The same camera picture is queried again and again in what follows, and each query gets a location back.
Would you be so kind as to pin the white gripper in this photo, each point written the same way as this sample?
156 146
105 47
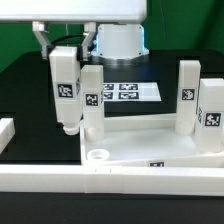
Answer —
72 11

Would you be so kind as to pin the white desk top tray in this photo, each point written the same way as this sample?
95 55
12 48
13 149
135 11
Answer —
145 141

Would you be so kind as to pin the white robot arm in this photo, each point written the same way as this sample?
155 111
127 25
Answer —
112 28

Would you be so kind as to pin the white left obstacle block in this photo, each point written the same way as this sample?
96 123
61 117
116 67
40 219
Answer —
7 131

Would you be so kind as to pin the white front obstacle bar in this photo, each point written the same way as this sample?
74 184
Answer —
118 180

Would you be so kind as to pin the white marker base plate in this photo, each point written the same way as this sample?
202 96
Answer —
127 92

